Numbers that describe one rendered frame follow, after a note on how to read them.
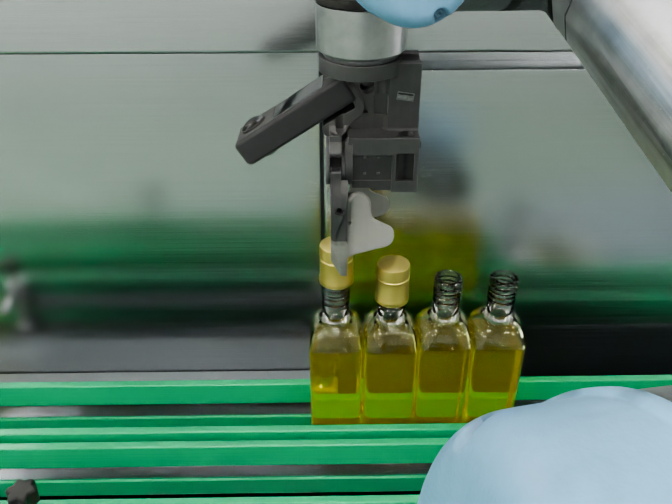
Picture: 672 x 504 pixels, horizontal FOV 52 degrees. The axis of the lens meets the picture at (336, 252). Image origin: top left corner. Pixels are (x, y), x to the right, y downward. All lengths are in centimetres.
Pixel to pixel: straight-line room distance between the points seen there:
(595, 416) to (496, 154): 62
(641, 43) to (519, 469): 27
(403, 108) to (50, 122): 42
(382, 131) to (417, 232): 24
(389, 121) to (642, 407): 45
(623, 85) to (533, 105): 38
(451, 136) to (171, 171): 32
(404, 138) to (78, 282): 51
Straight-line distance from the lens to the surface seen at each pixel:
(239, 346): 97
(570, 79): 79
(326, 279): 70
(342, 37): 57
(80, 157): 86
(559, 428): 19
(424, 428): 81
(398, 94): 60
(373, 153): 60
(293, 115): 61
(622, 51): 41
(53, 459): 85
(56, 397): 92
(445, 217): 82
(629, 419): 20
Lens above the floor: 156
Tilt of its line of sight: 33 degrees down
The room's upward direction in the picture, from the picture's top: straight up
